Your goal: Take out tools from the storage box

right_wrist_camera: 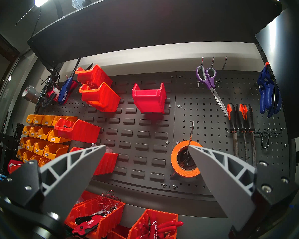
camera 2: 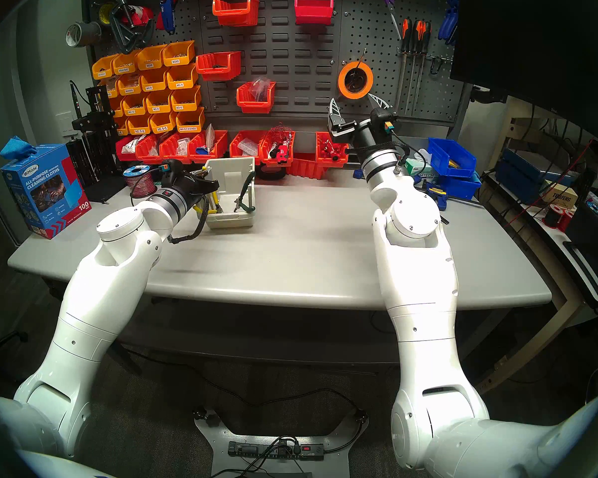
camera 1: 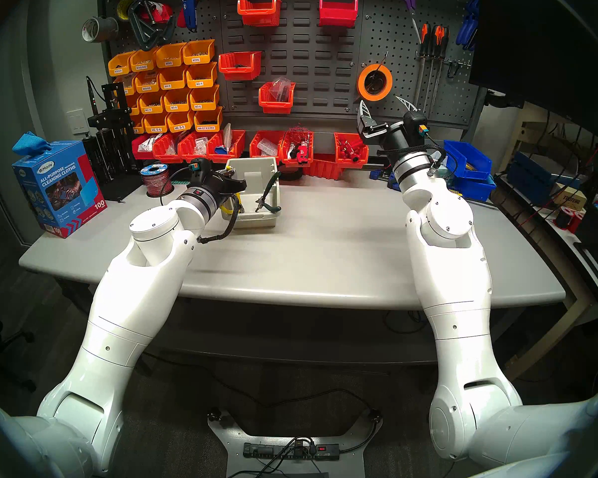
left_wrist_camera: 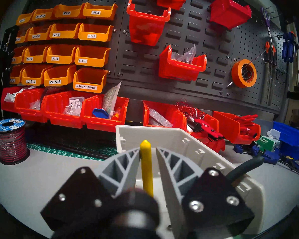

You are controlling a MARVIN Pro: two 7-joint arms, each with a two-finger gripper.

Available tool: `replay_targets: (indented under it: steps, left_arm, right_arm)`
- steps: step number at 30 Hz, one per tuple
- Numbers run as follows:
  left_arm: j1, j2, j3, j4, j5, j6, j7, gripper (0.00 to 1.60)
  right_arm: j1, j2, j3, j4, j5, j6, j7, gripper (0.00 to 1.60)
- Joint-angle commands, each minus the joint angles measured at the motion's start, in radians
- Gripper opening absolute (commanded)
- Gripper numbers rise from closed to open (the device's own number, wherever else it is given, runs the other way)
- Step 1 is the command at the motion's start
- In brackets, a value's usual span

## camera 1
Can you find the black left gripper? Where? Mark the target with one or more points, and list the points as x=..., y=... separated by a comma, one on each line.
x=215, y=185

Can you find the beige plastic storage box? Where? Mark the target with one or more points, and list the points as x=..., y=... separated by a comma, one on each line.
x=259, y=218

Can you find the black computer monitor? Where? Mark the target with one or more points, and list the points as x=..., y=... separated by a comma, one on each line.
x=543, y=44

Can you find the small blue clamp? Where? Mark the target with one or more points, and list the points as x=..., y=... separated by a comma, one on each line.
x=376, y=174

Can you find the orange bin labelled M3X5X4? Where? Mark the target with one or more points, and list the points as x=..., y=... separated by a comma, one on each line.
x=121, y=66

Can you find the black metal stand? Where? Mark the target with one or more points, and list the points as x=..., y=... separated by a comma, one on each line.
x=110, y=119

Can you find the grey duct tape roll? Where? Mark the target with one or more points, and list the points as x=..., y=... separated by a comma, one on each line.
x=102, y=29

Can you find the red plastic parts bin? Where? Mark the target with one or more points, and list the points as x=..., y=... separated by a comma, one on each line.
x=253, y=146
x=138, y=154
x=163, y=157
x=192, y=158
x=324, y=169
x=259, y=16
x=338, y=16
x=311, y=151
x=239, y=72
x=274, y=106
x=226, y=158
x=351, y=163

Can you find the dark blue case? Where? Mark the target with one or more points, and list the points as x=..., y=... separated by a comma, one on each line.
x=528, y=176

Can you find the grey pegboard wall panel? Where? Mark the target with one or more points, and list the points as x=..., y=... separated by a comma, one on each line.
x=319, y=59

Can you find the beige side table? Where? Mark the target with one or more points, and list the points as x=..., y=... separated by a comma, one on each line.
x=553, y=332

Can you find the orange bin labelled M3-8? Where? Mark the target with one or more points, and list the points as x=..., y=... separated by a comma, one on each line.
x=177, y=101

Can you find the orange bin labelled M3X6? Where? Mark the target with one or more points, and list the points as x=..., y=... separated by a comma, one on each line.
x=198, y=54

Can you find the green cutting mat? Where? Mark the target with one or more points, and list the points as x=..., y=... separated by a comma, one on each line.
x=179, y=182

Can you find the orange bin labelled M3-12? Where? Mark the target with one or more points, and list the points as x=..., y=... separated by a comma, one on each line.
x=152, y=104

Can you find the orange bin labelled M3X8 BAD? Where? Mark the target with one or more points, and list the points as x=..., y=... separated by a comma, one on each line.
x=143, y=62

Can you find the black monitor mount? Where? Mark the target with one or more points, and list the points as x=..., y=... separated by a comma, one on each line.
x=503, y=99

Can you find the blue cleaning cloth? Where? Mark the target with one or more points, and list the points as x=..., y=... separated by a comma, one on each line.
x=30, y=144

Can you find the white printed parts bag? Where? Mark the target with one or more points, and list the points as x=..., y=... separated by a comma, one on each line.
x=148, y=143

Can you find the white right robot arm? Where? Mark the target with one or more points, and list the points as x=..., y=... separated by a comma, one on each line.
x=453, y=293

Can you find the black pegboard hook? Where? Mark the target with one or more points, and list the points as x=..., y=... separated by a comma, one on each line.
x=451, y=69

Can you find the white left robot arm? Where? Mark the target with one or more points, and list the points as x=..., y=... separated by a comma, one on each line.
x=139, y=293

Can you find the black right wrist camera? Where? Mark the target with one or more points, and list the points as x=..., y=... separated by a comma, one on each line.
x=414, y=122

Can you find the orange bin labelled M4X4X6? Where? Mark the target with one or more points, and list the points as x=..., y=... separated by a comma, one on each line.
x=147, y=82

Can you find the orange bin labelled M2.5-6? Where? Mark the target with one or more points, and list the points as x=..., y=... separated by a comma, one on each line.
x=156, y=124

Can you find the orange tape roll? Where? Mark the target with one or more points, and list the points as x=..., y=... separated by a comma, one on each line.
x=360, y=82

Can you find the yellow tape roll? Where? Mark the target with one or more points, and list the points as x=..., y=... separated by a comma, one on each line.
x=119, y=9

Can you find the tan cardboard box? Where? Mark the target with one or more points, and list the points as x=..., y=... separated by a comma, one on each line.
x=572, y=199

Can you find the orange bin labelled M3-4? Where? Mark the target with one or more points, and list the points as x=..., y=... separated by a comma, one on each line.
x=202, y=76

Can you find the blue spring clamp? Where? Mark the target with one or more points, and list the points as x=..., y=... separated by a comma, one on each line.
x=466, y=31

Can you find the orange bin labelled M4-6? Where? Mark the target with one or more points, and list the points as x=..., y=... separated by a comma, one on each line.
x=173, y=79

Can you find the blue plastic bin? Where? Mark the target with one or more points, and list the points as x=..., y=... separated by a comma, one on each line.
x=478, y=189
x=471, y=161

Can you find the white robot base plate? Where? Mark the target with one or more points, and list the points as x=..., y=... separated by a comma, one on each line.
x=234, y=462

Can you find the orange bin labelled M3-6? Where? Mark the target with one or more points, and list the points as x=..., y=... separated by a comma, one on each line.
x=204, y=99

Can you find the orange bin labelled M4 HEX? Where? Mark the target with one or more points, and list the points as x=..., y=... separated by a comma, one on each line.
x=208, y=121

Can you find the blue cleaning cloths carton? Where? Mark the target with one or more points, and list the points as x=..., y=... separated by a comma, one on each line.
x=55, y=193

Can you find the white wall plate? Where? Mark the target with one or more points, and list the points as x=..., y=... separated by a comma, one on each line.
x=77, y=122

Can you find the black power strip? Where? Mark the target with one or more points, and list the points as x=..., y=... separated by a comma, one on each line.
x=259, y=450

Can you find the red small clamps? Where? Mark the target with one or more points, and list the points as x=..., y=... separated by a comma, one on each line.
x=351, y=151

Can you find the orange bin labelled M2.5-5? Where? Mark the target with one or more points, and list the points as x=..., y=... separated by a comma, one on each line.
x=181, y=122

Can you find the small orange parts bin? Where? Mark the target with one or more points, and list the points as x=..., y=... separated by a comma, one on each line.
x=135, y=106
x=139, y=126
x=129, y=86

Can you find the black soldering iron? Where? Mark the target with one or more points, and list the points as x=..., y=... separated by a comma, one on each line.
x=90, y=91

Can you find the red black hand tool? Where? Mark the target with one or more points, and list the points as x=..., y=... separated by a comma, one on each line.
x=301, y=153

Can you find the green white tissue box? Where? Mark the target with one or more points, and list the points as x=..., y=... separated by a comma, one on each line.
x=442, y=170

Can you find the grey metal C-clamp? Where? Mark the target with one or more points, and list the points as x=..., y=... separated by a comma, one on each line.
x=139, y=36

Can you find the black table leg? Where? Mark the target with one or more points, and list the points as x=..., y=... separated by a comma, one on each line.
x=147, y=367

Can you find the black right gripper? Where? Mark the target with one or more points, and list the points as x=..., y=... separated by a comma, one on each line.
x=396, y=138

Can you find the black tape roll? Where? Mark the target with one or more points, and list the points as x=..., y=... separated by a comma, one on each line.
x=291, y=174

